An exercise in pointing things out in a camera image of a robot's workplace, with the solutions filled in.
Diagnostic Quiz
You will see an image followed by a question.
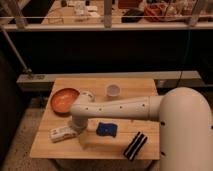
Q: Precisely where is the translucent plastic cup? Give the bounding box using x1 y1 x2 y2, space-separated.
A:
106 84 121 100

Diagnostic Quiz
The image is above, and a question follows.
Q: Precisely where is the wooden table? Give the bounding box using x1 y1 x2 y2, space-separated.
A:
30 78 159 160

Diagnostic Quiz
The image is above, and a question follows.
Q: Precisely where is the blue sponge cloth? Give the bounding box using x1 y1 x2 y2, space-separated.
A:
96 122 118 137

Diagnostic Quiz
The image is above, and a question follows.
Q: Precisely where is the orange ceramic bowl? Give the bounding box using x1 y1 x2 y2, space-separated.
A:
50 88 79 115

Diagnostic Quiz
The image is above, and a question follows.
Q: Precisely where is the white plastic bottle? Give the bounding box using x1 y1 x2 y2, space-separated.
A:
50 126 77 143

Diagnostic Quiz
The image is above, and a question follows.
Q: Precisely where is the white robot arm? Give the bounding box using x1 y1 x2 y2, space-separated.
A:
70 87 213 171

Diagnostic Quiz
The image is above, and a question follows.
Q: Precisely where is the diagonal metal pole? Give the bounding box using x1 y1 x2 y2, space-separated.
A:
0 26 33 78

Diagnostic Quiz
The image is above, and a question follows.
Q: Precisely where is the grey metal rail beam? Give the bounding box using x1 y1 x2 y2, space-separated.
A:
16 70 213 93

